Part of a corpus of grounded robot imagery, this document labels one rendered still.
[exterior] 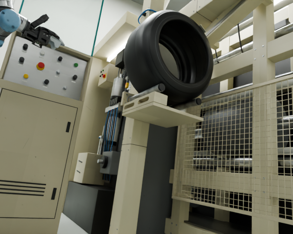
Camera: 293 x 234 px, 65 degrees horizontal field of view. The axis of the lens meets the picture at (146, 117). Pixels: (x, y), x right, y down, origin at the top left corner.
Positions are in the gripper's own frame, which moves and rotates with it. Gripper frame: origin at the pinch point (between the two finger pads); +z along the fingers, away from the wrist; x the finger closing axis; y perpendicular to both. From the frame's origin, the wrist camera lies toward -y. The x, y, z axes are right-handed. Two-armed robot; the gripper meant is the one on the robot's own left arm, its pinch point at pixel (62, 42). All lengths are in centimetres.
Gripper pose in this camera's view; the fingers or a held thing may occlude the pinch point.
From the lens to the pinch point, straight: 140.5
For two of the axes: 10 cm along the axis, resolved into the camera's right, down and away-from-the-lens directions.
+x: 7.6, -0.9, -6.4
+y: -1.2, 9.6, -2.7
